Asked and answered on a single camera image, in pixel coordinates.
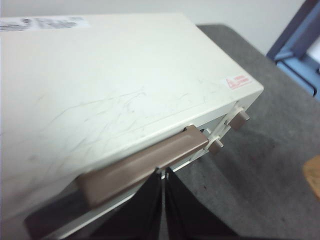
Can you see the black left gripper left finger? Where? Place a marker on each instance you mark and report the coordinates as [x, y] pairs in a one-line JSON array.
[[142, 215]]

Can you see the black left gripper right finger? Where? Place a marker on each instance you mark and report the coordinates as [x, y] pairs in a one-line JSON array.
[[190, 217]]

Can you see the golden bread loaf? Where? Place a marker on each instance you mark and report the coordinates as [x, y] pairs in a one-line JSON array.
[[313, 177]]

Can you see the white Toshiba toaster oven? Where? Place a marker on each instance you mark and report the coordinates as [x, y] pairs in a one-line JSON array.
[[100, 87]]

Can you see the blue grey metal frame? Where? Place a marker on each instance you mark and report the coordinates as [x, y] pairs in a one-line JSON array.
[[295, 42]]

